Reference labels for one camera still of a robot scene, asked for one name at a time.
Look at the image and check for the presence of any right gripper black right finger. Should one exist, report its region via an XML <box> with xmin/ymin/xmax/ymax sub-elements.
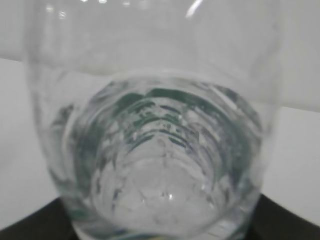
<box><xmin>245</xmin><ymin>194</ymin><xmax>320</xmax><ymax>240</ymax></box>

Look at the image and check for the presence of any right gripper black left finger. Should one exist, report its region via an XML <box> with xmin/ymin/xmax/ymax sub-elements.
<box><xmin>0</xmin><ymin>198</ymin><xmax>78</xmax><ymax>240</ymax></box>

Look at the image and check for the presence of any clear plastic water bottle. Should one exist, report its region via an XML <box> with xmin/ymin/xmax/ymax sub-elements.
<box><xmin>24</xmin><ymin>0</ymin><xmax>281</xmax><ymax>240</ymax></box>

